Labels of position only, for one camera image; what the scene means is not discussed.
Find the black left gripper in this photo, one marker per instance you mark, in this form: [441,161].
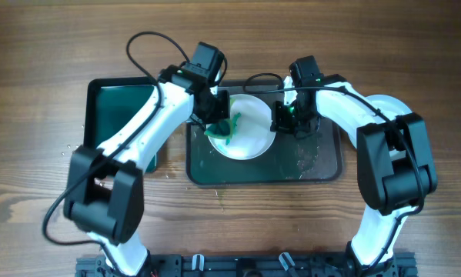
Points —
[218,108]

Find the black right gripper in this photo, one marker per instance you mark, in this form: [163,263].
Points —
[285,121]

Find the green yellow sponge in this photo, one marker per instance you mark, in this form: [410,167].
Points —
[224,129]

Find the white plate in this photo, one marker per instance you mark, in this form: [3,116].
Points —
[253,136]
[358,115]

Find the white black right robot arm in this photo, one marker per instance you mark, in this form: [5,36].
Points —
[395,167]

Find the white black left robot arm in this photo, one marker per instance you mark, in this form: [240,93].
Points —
[104,195]

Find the dark grey serving tray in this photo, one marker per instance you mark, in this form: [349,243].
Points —
[317,158]

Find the black water tub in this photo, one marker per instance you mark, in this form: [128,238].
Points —
[111,103]

